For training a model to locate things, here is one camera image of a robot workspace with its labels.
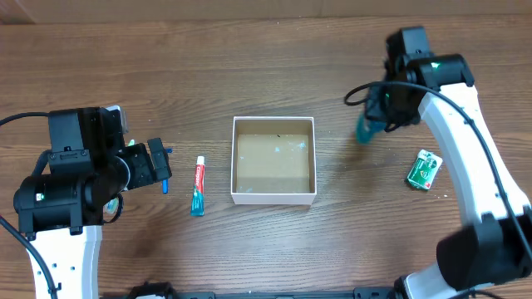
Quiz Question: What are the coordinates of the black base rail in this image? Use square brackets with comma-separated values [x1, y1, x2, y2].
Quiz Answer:
[124, 282, 402, 299]

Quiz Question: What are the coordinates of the teal mouthwash bottle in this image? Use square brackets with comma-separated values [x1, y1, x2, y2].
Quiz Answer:
[356, 114, 386, 145]

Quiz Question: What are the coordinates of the red teal toothpaste tube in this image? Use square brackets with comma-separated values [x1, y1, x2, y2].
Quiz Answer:
[190, 156, 205, 217]

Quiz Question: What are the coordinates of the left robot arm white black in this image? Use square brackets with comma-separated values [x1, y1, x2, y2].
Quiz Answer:
[13, 105, 171, 298]

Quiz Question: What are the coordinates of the white cardboard box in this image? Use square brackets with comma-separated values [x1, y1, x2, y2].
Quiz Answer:
[230, 116, 318, 206]

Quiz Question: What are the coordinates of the green white packet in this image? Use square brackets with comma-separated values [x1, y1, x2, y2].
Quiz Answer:
[406, 149, 443, 190]

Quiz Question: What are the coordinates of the blue toothbrush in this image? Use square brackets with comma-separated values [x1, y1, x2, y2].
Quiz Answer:
[92, 136, 171, 218]

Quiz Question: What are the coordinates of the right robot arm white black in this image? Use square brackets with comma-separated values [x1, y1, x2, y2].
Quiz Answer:
[364, 27, 531, 298]

